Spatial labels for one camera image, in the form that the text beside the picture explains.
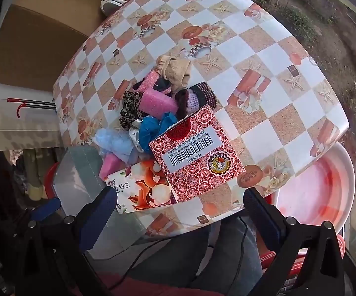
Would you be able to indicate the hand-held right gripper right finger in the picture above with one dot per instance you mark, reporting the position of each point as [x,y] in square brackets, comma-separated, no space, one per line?
[262,215]

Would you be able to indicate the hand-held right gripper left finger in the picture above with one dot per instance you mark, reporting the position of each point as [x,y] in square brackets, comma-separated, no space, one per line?
[99,215]

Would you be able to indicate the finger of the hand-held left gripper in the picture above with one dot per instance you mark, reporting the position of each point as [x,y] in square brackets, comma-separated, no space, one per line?
[47,208]

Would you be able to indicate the red sponge block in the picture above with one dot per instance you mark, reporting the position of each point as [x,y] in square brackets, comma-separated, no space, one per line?
[148,80]

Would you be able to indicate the grey folding box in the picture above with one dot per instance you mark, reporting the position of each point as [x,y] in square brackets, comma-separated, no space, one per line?
[73,172]

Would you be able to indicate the snack packet with Chinese text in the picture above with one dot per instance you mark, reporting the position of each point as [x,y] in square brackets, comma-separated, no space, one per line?
[147,191]

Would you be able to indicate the white plastic basin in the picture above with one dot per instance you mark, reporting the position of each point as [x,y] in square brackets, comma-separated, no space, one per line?
[316,185]

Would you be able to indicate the red patterned box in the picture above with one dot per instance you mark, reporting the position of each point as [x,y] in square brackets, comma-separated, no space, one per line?
[202,172]

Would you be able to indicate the light blue mesh puff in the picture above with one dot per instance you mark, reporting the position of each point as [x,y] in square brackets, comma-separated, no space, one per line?
[113,140]

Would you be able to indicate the person's grey jeans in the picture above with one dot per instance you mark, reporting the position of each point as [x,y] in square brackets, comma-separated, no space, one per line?
[196,262]

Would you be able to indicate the person's red garment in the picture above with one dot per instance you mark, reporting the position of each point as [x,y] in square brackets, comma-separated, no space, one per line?
[141,288]

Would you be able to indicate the white polka dot scrunchie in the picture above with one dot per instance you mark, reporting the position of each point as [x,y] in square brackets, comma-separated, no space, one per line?
[133,135]

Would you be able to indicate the blue scrunchie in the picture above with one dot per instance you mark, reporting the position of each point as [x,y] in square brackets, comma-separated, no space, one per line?
[154,126]

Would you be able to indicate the leopard print scrunchie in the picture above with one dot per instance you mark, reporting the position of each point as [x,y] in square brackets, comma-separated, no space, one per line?
[131,104]

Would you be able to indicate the brown lilac knitted cloth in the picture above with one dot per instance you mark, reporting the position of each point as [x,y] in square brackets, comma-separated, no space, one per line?
[196,98]

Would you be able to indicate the checkered patterned tablecloth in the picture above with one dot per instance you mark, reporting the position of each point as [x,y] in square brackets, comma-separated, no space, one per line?
[258,52]

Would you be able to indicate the beige cloth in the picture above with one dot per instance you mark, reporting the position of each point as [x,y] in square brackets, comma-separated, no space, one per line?
[178,71]

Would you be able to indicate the brown cardboard box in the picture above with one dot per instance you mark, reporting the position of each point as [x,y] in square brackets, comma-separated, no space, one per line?
[36,43]

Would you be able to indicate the white sneaker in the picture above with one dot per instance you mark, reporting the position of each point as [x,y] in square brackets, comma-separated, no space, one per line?
[116,1]

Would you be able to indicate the beige post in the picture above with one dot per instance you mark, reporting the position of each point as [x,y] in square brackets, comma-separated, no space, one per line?
[33,175]

